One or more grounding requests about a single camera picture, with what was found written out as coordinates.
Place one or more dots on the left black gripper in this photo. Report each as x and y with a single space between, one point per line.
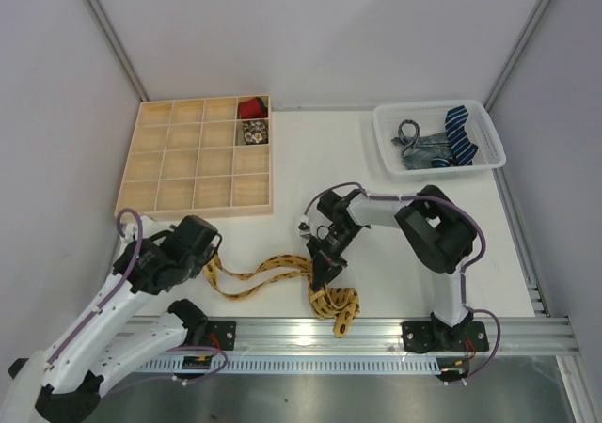
207 252

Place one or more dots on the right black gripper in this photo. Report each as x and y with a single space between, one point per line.
326 256

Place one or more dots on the yellow patterned tie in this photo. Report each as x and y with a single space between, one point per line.
342 305

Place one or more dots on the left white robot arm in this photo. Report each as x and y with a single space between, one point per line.
66 382

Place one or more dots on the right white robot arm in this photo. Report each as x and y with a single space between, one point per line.
440 234

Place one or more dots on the wooden compartment tray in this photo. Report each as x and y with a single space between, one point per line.
188 157

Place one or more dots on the rolled floral tie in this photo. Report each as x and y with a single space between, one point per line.
255 131

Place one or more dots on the grey paisley tie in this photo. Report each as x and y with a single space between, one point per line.
417 151

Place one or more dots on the rolled red tie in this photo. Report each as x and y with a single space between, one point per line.
252 108

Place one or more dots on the blue striped tie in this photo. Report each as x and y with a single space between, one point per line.
462 150

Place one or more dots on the white plastic basket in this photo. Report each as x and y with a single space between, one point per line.
431 118

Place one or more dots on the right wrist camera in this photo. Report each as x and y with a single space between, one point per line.
304 228

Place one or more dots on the aluminium mounting rail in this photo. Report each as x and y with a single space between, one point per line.
378 337

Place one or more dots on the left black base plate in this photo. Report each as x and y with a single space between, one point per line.
214 333

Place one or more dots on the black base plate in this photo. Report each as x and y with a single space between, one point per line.
214 333
427 336

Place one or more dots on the white slotted cable duct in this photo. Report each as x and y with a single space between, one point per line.
296 364

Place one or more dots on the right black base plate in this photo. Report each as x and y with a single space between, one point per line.
427 336

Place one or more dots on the left aluminium frame post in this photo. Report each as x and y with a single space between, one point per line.
111 38

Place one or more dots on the aluminium frame post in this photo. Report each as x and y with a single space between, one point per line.
538 13
111 38

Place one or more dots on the right aluminium frame post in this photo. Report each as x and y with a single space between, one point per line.
538 13

